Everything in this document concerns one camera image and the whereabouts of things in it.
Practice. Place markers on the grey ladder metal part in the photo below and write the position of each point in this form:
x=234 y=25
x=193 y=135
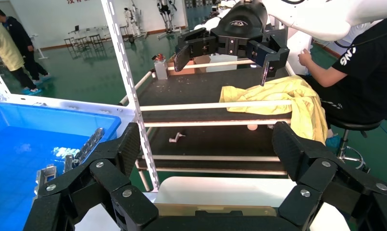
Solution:
x=67 y=162
x=46 y=174

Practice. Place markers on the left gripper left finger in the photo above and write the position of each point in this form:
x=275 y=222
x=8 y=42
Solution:
x=126 y=150

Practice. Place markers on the small white box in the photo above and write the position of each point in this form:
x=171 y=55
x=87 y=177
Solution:
x=161 y=70

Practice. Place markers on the long notched metal part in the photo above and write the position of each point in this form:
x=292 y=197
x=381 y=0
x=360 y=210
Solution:
x=88 y=145

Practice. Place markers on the cardboard box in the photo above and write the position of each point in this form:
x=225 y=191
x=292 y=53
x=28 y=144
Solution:
x=183 y=68

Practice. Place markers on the person in dark jacket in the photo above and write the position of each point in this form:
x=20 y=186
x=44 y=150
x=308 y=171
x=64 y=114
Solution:
x=19 y=35

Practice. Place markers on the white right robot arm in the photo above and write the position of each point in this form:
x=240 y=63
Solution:
x=324 y=16

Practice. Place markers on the white humanoid robot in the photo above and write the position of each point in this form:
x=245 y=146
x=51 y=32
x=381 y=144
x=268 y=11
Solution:
x=133 y=19

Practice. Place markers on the yellow cloth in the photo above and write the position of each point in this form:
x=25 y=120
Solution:
x=276 y=95

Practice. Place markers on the blue plastic bin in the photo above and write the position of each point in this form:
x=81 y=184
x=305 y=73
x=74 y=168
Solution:
x=27 y=127

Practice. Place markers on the seated person black shirt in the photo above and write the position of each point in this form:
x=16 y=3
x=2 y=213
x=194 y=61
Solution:
x=368 y=73

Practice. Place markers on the clear plastic bag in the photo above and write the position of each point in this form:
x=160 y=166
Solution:
x=64 y=152

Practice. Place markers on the black humanoid robot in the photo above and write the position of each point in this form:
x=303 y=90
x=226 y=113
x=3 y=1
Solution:
x=166 y=12

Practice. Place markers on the white pipe cart black shelves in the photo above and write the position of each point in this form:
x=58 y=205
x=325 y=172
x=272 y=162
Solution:
x=193 y=89

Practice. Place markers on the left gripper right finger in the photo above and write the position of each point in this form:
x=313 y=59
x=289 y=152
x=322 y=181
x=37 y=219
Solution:
x=285 y=150

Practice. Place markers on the small white pipe fitting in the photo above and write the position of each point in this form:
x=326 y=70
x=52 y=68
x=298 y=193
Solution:
x=175 y=137

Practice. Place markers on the person in yellow coat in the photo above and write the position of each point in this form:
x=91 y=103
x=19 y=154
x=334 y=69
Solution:
x=3 y=47

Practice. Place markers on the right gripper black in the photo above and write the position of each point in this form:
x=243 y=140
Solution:
x=241 y=25

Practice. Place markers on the white rectangular box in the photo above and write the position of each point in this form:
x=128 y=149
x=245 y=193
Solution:
x=223 y=60

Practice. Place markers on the black round stool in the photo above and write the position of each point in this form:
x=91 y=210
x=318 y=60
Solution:
x=352 y=126

